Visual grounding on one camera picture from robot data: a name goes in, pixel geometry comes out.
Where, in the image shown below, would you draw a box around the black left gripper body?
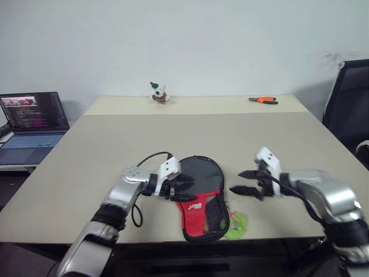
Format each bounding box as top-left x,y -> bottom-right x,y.
164,174 -> 183,201

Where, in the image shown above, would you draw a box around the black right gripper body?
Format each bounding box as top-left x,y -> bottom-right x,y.
255,161 -> 274,201

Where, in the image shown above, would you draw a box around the red black paddle case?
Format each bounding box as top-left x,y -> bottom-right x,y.
174,155 -> 231,245

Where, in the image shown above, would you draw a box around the green fuzzy charm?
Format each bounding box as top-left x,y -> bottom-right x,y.
220,212 -> 248,241

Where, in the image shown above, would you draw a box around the orange black pliers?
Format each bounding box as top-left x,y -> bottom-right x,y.
248,96 -> 279,106

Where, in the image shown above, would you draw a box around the white plush dog toy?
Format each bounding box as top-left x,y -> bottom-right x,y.
149,81 -> 171,106

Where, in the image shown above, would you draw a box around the black office chair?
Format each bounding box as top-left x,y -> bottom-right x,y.
322,59 -> 369,171

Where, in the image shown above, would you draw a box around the open grey laptop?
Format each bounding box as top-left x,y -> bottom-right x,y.
0,91 -> 71,166

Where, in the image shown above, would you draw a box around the white side table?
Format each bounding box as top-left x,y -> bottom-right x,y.
0,163 -> 40,174

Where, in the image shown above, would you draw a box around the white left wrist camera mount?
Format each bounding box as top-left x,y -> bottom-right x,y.
157,157 -> 181,197

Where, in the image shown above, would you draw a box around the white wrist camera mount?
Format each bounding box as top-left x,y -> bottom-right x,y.
157,157 -> 181,197
253,147 -> 282,197

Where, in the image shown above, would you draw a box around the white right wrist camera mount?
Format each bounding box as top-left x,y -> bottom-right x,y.
253,147 -> 282,197

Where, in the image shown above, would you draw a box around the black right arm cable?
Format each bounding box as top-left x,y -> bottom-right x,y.
268,173 -> 326,229

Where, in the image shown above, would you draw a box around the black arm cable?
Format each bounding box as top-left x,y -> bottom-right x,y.
268,173 -> 326,229
131,151 -> 174,229

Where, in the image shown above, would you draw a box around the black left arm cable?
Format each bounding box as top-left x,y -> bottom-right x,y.
131,151 -> 174,229

